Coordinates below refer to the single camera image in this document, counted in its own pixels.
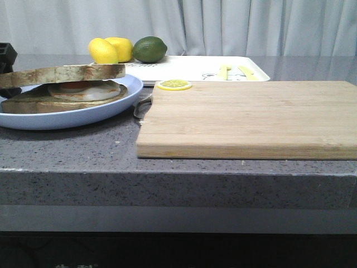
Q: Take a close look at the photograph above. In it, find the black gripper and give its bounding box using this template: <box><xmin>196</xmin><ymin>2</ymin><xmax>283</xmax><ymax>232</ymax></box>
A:
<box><xmin>0</xmin><ymin>42</ymin><xmax>22</xmax><ymax>99</ymax></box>

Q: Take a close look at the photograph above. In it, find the bread slice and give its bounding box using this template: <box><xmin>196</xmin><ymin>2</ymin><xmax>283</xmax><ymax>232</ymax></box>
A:
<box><xmin>1</xmin><ymin>84</ymin><xmax>128</xmax><ymax>114</ymax></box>
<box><xmin>1</xmin><ymin>64</ymin><xmax>126</xmax><ymax>89</ymax></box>

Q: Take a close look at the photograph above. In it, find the light blue round plate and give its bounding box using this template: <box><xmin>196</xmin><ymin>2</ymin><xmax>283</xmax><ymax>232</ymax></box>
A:
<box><xmin>1</xmin><ymin>74</ymin><xmax>143</xmax><ymax>130</ymax></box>

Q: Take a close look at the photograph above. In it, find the white bear tray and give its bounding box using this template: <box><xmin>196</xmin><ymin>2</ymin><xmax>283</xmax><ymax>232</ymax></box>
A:
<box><xmin>126</xmin><ymin>56</ymin><xmax>270</xmax><ymax>85</ymax></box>

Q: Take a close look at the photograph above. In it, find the fried egg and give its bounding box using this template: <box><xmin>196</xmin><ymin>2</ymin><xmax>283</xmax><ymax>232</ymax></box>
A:
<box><xmin>47</xmin><ymin>80</ymin><xmax>120</xmax><ymax>102</ymax></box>

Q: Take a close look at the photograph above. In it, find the front yellow lemon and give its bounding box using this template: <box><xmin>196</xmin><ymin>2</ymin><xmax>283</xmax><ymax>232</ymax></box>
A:
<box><xmin>88</xmin><ymin>38</ymin><xmax>119</xmax><ymax>64</ymax></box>

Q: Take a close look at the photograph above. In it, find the yellow lemon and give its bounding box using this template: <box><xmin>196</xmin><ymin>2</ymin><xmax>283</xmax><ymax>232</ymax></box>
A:
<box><xmin>88</xmin><ymin>38</ymin><xmax>119</xmax><ymax>64</ymax></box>
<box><xmin>105</xmin><ymin>37</ymin><xmax>133</xmax><ymax>63</ymax></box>

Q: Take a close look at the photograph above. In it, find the rear yellow lemon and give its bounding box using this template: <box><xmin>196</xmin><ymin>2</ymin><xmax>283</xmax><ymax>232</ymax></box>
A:
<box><xmin>105</xmin><ymin>37</ymin><xmax>133</xmax><ymax>63</ymax></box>

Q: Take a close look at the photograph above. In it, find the green lime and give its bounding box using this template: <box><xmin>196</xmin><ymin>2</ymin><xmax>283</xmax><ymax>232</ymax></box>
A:
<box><xmin>132</xmin><ymin>36</ymin><xmax>167</xmax><ymax>63</ymax></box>

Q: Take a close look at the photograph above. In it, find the lemon slice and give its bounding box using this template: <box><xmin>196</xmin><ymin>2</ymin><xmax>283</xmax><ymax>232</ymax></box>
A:
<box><xmin>157</xmin><ymin>79</ymin><xmax>192</xmax><ymax>91</ymax></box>

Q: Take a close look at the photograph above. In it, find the yellow plastic fork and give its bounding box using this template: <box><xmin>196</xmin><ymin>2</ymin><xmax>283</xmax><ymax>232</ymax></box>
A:
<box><xmin>217</xmin><ymin>64</ymin><xmax>231</xmax><ymax>81</ymax></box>

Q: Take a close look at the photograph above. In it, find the wooden cutting board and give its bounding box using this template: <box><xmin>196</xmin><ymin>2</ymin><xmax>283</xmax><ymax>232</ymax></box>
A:
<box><xmin>136</xmin><ymin>81</ymin><xmax>356</xmax><ymax>160</ymax></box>

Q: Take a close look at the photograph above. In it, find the grey curtain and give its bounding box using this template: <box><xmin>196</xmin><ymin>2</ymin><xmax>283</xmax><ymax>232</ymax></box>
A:
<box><xmin>1</xmin><ymin>1</ymin><xmax>356</xmax><ymax>56</ymax></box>

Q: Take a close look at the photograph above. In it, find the metal cutting board handle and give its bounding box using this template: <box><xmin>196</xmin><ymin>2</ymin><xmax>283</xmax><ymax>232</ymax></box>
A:
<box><xmin>133</xmin><ymin>94</ymin><xmax>153</xmax><ymax>123</ymax></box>

